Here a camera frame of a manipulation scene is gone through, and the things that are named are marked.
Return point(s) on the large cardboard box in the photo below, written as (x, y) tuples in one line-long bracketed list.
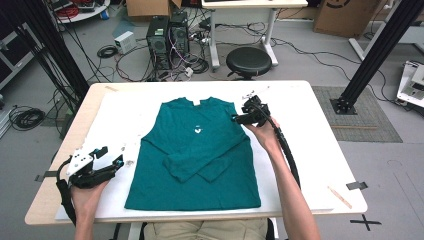
[(346, 16)]

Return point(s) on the white desk frame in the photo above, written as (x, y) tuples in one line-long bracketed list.
[(358, 46)]

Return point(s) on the white power adapter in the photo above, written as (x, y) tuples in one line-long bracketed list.
[(188, 72)]

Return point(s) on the black round stool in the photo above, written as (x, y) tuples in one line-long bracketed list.
[(248, 61)]

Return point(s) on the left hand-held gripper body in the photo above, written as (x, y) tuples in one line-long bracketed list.
[(80, 163)]

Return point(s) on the person's left hand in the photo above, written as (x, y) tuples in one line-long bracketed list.
[(86, 200)]

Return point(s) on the person's right hand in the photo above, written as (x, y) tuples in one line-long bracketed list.
[(268, 135)]

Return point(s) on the small cardboard box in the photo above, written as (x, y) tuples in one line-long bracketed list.
[(150, 7)]

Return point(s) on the thin wooden stick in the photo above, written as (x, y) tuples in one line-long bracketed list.
[(340, 197)]

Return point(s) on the white foam mat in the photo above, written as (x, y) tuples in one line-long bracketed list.
[(186, 91)]

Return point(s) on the person's legs in khaki trousers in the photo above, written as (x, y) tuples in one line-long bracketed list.
[(206, 230)]

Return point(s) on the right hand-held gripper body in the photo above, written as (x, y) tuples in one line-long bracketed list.
[(260, 113)]

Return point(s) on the blue tape roll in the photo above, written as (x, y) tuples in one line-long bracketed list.
[(104, 14)]

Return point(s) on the teal long-sleeve shirt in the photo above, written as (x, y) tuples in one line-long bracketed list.
[(193, 173)]

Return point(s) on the grey shelf rack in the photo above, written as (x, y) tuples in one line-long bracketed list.
[(13, 63)]

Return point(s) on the round white table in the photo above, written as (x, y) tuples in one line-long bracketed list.
[(86, 15)]

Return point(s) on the black tape cross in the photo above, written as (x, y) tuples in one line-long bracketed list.
[(365, 222)]

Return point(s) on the grey floor mat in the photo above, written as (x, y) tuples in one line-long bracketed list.
[(366, 113)]

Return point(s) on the white desk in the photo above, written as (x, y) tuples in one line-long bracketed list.
[(253, 4)]

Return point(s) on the small white box device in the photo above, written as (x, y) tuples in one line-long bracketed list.
[(125, 41)]

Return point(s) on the black computer tower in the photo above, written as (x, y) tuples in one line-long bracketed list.
[(157, 43), (179, 36)]

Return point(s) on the black tape strip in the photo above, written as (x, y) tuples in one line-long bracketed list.
[(46, 175), (356, 185)]

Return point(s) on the white machine with metal parts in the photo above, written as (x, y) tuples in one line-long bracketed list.
[(411, 86)]

